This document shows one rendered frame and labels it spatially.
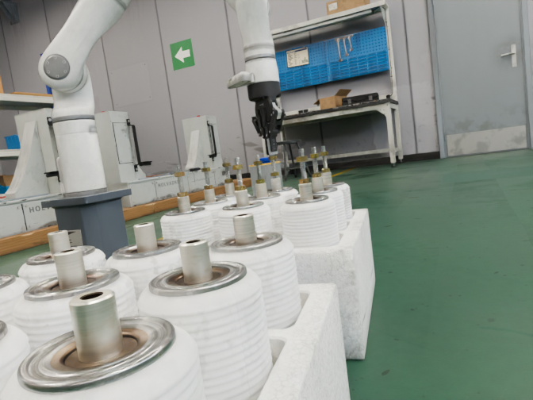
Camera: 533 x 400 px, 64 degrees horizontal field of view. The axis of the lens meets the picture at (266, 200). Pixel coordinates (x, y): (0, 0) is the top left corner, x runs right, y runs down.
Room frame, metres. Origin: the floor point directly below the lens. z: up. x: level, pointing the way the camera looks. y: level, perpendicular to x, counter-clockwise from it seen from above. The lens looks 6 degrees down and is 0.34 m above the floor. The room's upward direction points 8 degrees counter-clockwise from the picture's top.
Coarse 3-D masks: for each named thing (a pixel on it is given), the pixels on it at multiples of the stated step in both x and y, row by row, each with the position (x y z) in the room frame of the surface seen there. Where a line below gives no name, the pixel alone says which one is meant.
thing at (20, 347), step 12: (12, 336) 0.26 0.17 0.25; (24, 336) 0.27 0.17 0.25; (0, 348) 0.24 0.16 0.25; (12, 348) 0.24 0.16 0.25; (24, 348) 0.25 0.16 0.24; (0, 360) 0.23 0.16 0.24; (12, 360) 0.24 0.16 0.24; (0, 372) 0.23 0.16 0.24; (12, 372) 0.24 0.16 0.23; (0, 384) 0.23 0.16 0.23
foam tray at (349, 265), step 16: (352, 224) 0.83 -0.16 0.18; (368, 224) 0.97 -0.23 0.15; (352, 240) 0.69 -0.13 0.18; (368, 240) 0.93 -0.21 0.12; (304, 256) 0.66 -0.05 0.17; (320, 256) 0.65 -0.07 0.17; (336, 256) 0.64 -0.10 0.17; (352, 256) 0.64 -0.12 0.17; (368, 256) 0.89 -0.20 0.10; (304, 272) 0.66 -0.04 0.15; (320, 272) 0.65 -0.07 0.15; (336, 272) 0.64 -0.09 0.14; (352, 272) 0.64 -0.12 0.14; (368, 272) 0.85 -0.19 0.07; (352, 288) 0.64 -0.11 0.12; (368, 288) 0.81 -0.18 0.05; (352, 304) 0.64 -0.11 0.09; (368, 304) 0.78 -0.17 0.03; (352, 320) 0.64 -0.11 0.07; (368, 320) 0.75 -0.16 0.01; (352, 336) 0.64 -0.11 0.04; (352, 352) 0.64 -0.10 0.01
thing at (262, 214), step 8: (256, 208) 0.73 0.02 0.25; (264, 208) 0.74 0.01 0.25; (224, 216) 0.73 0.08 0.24; (232, 216) 0.72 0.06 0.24; (256, 216) 0.73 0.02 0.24; (264, 216) 0.74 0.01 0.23; (224, 224) 0.73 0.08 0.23; (232, 224) 0.72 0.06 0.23; (256, 224) 0.72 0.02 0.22; (264, 224) 0.73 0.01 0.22; (224, 232) 0.74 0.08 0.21; (232, 232) 0.73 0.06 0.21
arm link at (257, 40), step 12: (240, 0) 0.95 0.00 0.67; (252, 0) 0.94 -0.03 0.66; (264, 0) 0.95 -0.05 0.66; (240, 12) 0.95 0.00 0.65; (252, 12) 0.95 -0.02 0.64; (264, 12) 0.95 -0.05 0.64; (240, 24) 0.96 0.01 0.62; (252, 24) 0.95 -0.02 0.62; (264, 24) 0.95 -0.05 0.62; (252, 36) 0.96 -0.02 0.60; (264, 36) 0.96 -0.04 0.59; (252, 48) 0.96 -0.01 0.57; (264, 48) 0.96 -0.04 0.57
